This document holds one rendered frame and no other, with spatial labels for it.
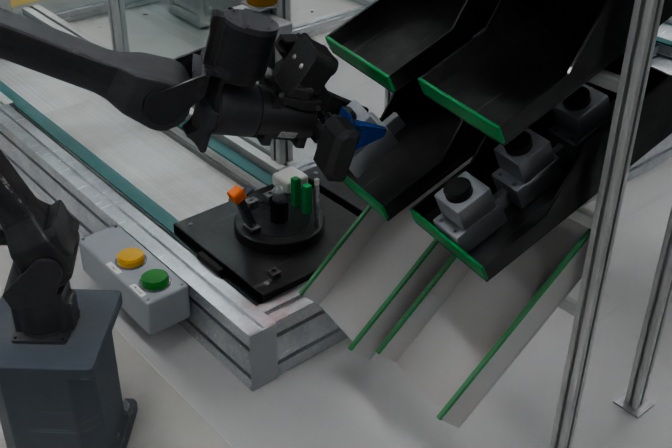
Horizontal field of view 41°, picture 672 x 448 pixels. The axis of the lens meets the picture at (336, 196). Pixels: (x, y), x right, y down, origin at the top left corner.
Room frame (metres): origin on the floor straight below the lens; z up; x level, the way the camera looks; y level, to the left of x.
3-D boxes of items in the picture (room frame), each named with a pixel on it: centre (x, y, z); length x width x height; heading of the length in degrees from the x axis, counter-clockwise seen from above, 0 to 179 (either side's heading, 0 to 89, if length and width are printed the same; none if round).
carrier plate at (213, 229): (1.17, 0.09, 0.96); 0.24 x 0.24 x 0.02; 41
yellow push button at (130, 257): (1.10, 0.31, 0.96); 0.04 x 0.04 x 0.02
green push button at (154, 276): (1.04, 0.26, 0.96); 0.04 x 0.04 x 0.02
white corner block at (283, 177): (1.31, 0.08, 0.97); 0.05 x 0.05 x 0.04; 41
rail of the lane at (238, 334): (1.28, 0.38, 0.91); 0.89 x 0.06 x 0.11; 41
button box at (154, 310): (1.10, 0.31, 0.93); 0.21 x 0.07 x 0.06; 41
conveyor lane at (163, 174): (1.42, 0.27, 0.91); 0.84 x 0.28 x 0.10; 41
